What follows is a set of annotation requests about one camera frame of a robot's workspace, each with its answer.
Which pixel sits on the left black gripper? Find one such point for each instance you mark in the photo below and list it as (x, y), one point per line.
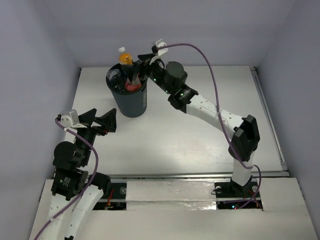
(94, 128)

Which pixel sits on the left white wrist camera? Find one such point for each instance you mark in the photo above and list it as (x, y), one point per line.
(69, 119)

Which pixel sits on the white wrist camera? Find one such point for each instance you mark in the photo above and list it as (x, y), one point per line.
(69, 119)
(159, 49)

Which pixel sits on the aluminium rail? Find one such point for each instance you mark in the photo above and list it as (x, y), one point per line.
(264, 174)
(260, 93)

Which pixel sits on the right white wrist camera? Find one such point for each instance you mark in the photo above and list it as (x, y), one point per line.
(159, 49)

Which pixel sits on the orange juice bottle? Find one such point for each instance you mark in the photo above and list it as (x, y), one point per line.
(124, 57)

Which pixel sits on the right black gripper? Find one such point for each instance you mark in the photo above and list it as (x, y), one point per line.
(140, 66)

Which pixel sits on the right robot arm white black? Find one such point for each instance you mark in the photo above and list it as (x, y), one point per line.
(242, 133)

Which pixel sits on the white foam front board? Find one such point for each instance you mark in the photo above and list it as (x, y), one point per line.
(176, 210)

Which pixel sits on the dark grey plastic bin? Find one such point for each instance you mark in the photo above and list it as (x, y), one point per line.
(130, 103)

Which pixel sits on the aluminium rail front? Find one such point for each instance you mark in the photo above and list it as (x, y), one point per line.
(264, 174)

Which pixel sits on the aluminium rail right side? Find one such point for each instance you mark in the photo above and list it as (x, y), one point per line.
(260, 93)

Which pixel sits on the clear bottle red cap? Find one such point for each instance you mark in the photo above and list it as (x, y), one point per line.
(134, 84)

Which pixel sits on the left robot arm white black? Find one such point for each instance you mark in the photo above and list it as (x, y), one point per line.
(77, 185)

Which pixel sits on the clear crushed bottle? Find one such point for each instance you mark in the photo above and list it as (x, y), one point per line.
(114, 75)

